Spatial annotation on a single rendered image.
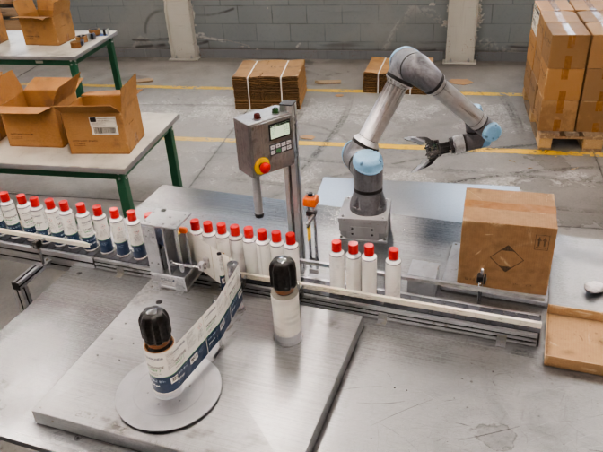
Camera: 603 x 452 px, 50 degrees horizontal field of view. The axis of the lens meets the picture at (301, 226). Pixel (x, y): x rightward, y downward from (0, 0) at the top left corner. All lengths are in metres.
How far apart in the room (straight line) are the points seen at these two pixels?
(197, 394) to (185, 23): 6.48
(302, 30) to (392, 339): 5.89
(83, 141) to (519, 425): 2.75
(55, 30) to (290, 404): 4.79
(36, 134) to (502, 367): 2.90
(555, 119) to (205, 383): 4.08
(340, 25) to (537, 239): 5.64
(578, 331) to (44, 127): 2.96
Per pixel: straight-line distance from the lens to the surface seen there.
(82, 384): 2.10
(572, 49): 5.32
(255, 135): 2.09
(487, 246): 2.28
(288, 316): 2.00
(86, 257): 2.68
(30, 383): 2.25
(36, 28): 6.28
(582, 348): 2.24
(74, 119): 3.78
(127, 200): 3.72
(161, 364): 1.86
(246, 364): 2.03
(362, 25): 7.60
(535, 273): 2.34
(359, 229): 2.60
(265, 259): 2.29
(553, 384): 2.10
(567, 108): 5.47
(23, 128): 4.07
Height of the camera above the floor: 2.25
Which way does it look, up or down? 31 degrees down
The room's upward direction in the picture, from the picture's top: 4 degrees counter-clockwise
